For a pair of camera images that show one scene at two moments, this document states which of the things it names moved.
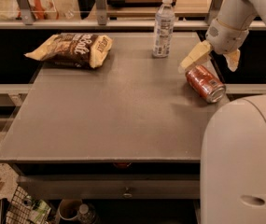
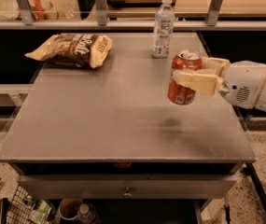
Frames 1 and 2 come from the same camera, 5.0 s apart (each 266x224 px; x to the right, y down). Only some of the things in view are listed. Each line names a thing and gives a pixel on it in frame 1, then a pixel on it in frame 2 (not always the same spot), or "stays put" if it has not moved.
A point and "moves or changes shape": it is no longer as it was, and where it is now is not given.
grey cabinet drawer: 112,187 stays put
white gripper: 227,40 → 244,83
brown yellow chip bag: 74,50 stays put
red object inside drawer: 121,164 stays put
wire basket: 24,209 stays put
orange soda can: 206,83 moves or changes shape
